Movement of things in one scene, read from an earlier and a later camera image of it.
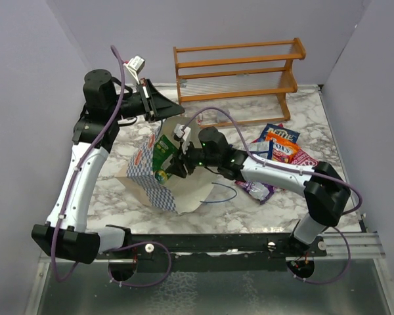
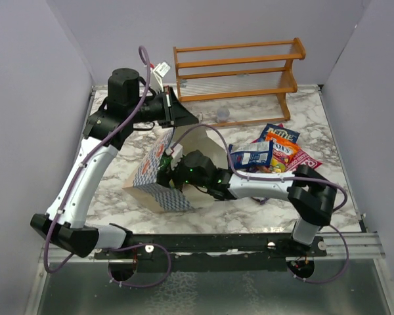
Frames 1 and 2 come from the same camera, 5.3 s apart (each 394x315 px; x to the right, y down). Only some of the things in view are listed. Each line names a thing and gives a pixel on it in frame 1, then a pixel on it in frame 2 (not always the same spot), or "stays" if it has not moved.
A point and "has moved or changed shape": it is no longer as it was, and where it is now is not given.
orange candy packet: (284, 149) stays
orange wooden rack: (213, 72) stays
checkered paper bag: (178, 194) has moved or changed shape
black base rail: (215, 252) stays
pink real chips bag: (301, 157) stays
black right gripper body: (196, 157) → (179, 176)
